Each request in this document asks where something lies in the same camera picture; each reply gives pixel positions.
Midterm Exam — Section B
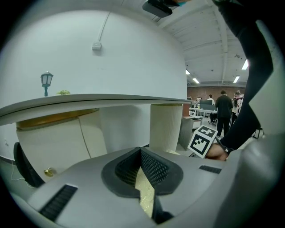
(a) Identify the grey shelf unit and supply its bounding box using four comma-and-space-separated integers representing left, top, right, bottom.
178, 115, 203, 151

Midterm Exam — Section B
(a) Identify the small green lantern lamp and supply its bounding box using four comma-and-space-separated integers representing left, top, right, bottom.
40, 71, 54, 97

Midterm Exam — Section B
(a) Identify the office desk with dividers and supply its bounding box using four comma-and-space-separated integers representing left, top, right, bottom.
189, 99, 218, 125

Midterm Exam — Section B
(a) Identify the white wall conduit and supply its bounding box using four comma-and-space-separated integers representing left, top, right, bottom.
99, 12, 111, 43

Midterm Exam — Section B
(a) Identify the white oval table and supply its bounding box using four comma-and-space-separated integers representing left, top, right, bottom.
0, 93, 192, 185

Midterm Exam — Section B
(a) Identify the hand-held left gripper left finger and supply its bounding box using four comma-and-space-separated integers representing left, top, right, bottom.
26, 146, 155, 228

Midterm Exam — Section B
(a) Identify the black head-mounted camera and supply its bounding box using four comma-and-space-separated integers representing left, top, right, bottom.
142, 0, 180, 18

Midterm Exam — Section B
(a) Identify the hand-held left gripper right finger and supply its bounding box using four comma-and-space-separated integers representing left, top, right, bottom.
141, 147, 228, 228

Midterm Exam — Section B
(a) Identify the white power cable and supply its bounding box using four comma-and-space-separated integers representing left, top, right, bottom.
10, 163, 29, 184

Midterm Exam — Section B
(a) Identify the person's right hand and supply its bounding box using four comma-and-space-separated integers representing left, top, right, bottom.
204, 142, 230, 161

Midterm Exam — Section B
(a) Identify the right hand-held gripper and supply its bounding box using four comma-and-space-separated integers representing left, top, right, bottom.
187, 125, 219, 159

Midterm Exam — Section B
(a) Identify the person's right forearm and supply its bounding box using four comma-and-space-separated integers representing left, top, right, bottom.
211, 0, 274, 154

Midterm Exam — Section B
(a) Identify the gold upholstered stool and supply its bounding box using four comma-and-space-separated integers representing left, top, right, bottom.
134, 148, 181, 220

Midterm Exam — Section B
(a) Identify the gold cabinet knob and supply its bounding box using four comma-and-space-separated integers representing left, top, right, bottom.
44, 167, 57, 177

